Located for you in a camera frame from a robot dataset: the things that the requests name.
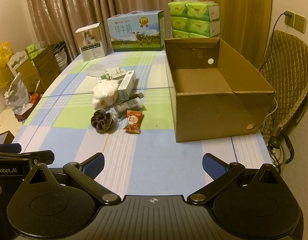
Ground dark scrunchie hair tie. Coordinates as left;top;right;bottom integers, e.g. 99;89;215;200
90;108;115;133

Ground black sesame snack packet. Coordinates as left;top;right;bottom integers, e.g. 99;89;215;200
110;98;144;120

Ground red snack packet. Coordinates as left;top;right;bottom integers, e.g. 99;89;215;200
124;110;143;134

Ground white knit cloth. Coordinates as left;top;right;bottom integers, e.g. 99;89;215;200
92;80;119;111

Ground white blue medicine box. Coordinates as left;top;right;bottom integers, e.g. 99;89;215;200
118;70;136;101

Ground black usb stick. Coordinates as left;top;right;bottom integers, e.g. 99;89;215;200
130;92;144;99

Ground green white medicine box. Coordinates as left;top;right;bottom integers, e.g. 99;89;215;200
97;72;113;84

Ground clear plastic container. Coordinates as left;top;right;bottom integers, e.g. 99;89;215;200
85;64;107;77

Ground white power adapter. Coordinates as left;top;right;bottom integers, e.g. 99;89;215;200
109;67;126;80

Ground dark wooden tray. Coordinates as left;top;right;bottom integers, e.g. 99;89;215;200
15;93;42;122

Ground black headphones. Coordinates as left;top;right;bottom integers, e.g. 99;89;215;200
262;129;295;174

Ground white plastic bag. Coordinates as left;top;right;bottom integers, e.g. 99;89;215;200
4;73;31;114

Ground open brown cardboard box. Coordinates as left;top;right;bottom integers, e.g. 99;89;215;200
164;38;275;142

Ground checkered blue green tablecloth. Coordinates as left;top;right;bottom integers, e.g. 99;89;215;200
15;51;271;196

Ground stacked cardboard boxes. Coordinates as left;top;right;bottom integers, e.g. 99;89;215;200
8;43;61;94

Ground yellow plastic bag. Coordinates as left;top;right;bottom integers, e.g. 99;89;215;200
0;41;14;89

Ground quilted brown chair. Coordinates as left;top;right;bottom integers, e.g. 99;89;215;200
260;30;308;136

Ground white humidifier product box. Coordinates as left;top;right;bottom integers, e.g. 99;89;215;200
75;23;108;62

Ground blue milk carton box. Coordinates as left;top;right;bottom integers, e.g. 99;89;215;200
107;10;165;52

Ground green tissue pack stack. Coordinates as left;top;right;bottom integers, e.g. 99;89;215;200
168;0;221;38

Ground brown pleated curtain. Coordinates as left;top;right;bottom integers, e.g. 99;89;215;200
27;0;173;60

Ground golden yellow curtain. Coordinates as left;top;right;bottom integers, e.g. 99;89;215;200
210;0;272;68

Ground wall power socket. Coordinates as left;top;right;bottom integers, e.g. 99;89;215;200
284;10;295;28

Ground black charger cable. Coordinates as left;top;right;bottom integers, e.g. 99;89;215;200
258;11;292;72

